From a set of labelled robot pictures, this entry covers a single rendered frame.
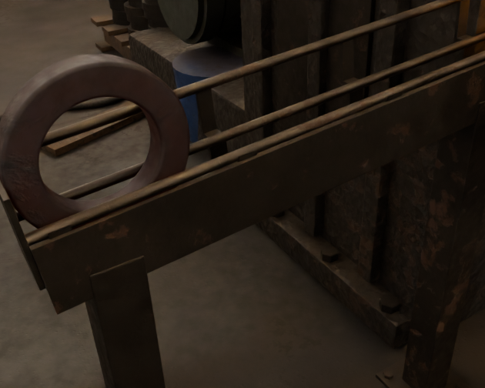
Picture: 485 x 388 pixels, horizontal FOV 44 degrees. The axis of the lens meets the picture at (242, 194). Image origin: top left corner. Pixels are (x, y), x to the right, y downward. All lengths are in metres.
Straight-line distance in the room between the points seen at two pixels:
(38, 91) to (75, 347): 0.89
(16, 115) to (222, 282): 0.98
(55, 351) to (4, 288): 0.28
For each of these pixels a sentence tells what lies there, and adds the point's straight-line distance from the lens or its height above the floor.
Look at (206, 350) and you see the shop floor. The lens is 1.30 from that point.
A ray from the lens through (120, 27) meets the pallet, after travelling 2.92.
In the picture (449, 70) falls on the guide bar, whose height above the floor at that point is 0.67.
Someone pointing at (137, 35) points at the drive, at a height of 0.25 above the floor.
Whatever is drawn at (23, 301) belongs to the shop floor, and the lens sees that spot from 1.52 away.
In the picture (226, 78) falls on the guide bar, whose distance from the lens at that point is 0.69.
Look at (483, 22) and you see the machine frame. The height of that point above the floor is 0.67.
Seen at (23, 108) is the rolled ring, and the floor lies 0.74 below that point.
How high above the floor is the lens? 0.95
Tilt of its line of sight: 32 degrees down
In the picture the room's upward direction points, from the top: 3 degrees counter-clockwise
